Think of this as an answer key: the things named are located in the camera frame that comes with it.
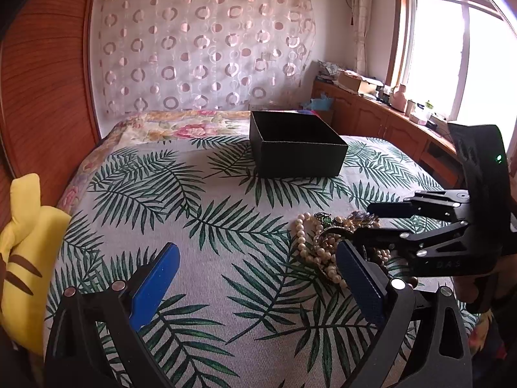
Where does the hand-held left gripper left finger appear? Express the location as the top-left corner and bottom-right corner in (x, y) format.
(44, 242), (181, 388)

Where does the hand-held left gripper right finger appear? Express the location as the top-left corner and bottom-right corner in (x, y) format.
(335, 239), (473, 388)

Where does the circle print sheer curtain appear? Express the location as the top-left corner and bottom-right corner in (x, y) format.
(95, 0), (318, 116)

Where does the brown cardboard box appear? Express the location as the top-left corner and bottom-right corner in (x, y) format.
(337, 70), (382, 95)

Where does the black cardboard box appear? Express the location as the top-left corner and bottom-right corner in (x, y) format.
(249, 110), (349, 179)

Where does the palm leaf print blanket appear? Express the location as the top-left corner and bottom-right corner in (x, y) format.
(42, 135), (479, 388)

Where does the long wooden cabinet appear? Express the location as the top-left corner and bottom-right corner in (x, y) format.
(311, 79), (465, 189)

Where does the light blue bag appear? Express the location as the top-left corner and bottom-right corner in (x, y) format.
(310, 93), (335, 111)

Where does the white pearl necklace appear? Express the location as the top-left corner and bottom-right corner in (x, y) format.
(293, 213), (393, 288)

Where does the purple bead jewelry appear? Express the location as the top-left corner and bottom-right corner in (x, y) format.
(343, 209), (381, 229)

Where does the pink jug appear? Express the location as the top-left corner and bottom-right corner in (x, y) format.
(390, 84), (408, 111)

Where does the wooden wardrobe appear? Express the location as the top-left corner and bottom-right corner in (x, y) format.
(0, 0), (101, 227)

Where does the window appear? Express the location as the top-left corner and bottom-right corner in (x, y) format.
(384, 0), (517, 154)

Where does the patterned paper bundle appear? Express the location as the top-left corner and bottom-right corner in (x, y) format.
(317, 60), (344, 79)

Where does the yellow plush pillow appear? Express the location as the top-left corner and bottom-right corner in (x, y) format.
(0, 173), (72, 356)

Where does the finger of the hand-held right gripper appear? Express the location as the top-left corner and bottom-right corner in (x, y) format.
(367, 189), (471, 224)
(347, 220), (473, 261)

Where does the beige floral window curtain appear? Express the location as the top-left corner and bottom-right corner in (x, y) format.
(349, 0), (378, 77)

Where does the floral bedsheet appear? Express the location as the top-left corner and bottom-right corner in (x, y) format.
(57, 109), (253, 211)

